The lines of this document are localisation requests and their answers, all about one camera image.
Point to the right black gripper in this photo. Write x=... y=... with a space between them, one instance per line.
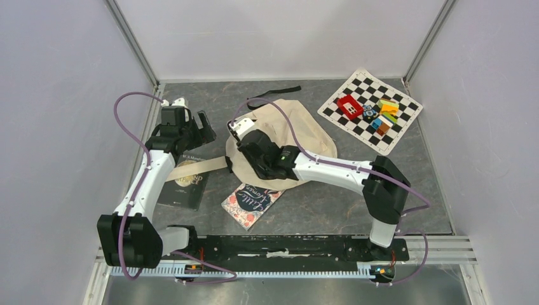
x=252 y=162

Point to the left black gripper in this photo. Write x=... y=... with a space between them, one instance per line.
x=204 y=135

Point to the floral cover book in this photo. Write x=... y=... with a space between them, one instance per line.
x=246 y=204

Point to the cream canvas backpack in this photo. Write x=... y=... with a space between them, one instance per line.
x=309 y=133

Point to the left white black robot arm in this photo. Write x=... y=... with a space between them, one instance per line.
x=128 y=237

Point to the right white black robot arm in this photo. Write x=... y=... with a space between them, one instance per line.
x=380 y=182

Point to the black dark book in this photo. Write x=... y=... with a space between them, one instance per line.
x=185 y=192

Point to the red toy block house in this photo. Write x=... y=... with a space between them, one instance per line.
x=350 y=107

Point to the black white checkerboard mat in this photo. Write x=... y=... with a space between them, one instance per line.
x=367 y=90

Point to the blue owl toy figure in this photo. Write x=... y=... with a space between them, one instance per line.
x=369 y=113

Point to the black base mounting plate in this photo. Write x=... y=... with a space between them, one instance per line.
x=292 y=252

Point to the blue orange toy block stack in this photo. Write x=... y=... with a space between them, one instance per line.
x=381 y=125

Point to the green orange toy block stack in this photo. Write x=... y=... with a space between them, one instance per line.
x=388 y=109

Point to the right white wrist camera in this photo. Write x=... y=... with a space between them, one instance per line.
x=241 y=127

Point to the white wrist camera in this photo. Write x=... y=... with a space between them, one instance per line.
x=179 y=102
x=241 y=127

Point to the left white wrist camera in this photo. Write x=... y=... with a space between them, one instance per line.
x=179 y=102

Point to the white slotted cable duct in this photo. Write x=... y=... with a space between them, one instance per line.
x=193 y=270

